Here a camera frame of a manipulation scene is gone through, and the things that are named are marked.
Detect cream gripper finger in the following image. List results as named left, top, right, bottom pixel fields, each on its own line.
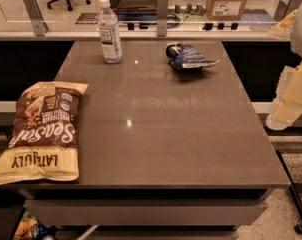
left=266, top=62, right=302, bottom=130
left=267, top=10, right=297, bottom=40

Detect blue chip bag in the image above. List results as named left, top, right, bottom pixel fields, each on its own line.
left=166, top=43, right=218, bottom=71

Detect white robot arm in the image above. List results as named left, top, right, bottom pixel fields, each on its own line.
left=266, top=4, right=302, bottom=130

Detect brown chip bag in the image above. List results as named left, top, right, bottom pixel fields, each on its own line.
left=0, top=81, right=87, bottom=185

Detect cardboard box with label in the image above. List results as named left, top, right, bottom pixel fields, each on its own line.
left=206, top=0, right=247, bottom=20

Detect clear plastic water bottle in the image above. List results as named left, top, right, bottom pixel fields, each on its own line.
left=98, top=0, right=122, bottom=64

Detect grey table drawer front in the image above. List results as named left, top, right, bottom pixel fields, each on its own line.
left=25, top=200, right=267, bottom=226

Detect snack items under table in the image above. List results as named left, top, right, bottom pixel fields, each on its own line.
left=12, top=211, right=57, bottom=240

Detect right metal glass post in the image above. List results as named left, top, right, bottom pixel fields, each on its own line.
left=273, top=0, right=302, bottom=22

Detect metal glass post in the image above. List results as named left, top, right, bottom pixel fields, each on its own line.
left=273, top=0, right=302, bottom=22
left=23, top=0, right=48, bottom=36
left=157, top=0, right=168, bottom=37

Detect middle metal glass post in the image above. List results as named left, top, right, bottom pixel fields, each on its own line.
left=157, top=0, right=168, bottom=37

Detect left metal glass post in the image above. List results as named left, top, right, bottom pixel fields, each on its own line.
left=23, top=0, right=48, bottom=36

